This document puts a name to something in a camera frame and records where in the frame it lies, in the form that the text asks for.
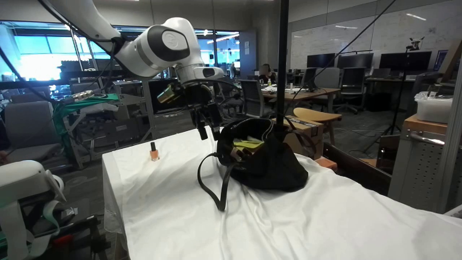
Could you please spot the yellow cloth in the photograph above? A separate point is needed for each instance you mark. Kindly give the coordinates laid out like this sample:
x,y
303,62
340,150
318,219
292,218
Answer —
x,y
247,143

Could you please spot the long wooden office desk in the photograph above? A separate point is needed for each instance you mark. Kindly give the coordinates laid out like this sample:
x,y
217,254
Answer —
x,y
308,92

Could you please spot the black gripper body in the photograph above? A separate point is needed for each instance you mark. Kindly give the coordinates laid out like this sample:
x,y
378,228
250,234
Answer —
x,y
199,98

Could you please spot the white tablecloth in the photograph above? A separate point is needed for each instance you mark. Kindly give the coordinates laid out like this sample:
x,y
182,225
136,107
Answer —
x,y
337,225

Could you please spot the grey padded chair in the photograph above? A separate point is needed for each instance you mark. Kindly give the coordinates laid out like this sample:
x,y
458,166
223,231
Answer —
x,y
26,127

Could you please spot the black vertical pole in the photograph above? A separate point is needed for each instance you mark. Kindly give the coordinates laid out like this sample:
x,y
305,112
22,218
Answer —
x,y
282,58

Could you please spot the seated person in dark top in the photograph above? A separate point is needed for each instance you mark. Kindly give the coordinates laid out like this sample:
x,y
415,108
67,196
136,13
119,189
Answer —
x,y
267,72

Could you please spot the orange nail polish bottle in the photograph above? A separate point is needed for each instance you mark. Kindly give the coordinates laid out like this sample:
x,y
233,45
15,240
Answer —
x,y
153,151

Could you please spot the black tripod with camera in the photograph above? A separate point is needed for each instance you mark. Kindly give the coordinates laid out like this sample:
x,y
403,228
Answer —
x,y
413,45

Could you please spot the grey cart with wooden top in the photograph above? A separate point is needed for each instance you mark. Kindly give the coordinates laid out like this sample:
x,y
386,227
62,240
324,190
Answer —
x,y
416,167

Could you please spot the round wooden stool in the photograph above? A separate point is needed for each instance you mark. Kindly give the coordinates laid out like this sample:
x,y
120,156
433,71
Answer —
x,y
316,115

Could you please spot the wide black computer monitor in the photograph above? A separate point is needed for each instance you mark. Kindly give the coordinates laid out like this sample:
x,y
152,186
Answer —
x,y
404,60

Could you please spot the black office chair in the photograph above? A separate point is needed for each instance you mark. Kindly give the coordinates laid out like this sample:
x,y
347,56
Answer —
x,y
352,84

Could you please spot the white plastic container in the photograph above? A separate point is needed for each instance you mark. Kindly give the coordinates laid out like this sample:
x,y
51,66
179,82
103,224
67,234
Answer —
x,y
433,108

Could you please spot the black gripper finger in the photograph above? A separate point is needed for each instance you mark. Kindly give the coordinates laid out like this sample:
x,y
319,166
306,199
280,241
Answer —
x,y
215,125
202,128

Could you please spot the medium black computer monitor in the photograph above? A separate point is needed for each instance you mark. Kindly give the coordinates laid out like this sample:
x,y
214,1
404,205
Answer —
x,y
355,60

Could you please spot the aluminium frame bar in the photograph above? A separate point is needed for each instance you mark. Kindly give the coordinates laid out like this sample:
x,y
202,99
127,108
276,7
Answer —
x,y
454,144

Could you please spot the grey mesh office chair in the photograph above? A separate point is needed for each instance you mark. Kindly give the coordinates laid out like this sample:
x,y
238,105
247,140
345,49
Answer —
x,y
253,98

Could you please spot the small black computer monitor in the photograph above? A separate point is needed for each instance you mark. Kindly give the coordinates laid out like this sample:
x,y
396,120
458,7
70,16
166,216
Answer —
x,y
321,59

